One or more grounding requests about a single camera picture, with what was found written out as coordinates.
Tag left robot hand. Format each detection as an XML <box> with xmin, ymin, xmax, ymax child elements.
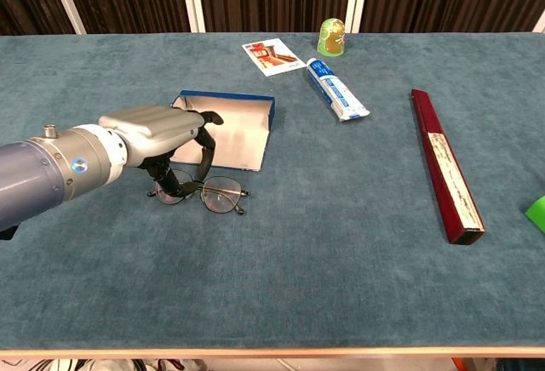
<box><xmin>98</xmin><ymin>106</ymin><xmax>225</xmax><ymax>200</ymax></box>

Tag blue glasses case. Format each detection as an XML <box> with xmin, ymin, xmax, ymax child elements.
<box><xmin>169</xmin><ymin>89</ymin><xmax>276</xmax><ymax>172</ymax></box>

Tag thin-framed eyeglasses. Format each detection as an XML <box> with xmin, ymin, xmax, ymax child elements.
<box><xmin>147</xmin><ymin>169</ymin><xmax>251</xmax><ymax>216</ymax></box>

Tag photo card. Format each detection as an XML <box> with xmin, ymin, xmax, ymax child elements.
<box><xmin>241</xmin><ymin>37</ymin><xmax>306</xmax><ymax>77</ymax></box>

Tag teal table cloth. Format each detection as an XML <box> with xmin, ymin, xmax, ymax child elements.
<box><xmin>0</xmin><ymin>32</ymin><xmax>545</xmax><ymax>351</ymax></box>

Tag white blue toothpaste tube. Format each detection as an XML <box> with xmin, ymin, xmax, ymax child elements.
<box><xmin>306</xmin><ymin>57</ymin><xmax>370</xmax><ymax>123</ymax></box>

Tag dark red long box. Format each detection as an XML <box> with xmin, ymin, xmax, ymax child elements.
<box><xmin>410</xmin><ymin>88</ymin><xmax>486</xmax><ymax>246</ymax></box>

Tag green building block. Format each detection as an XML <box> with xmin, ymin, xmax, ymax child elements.
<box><xmin>525</xmin><ymin>195</ymin><xmax>545</xmax><ymax>235</ymax></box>

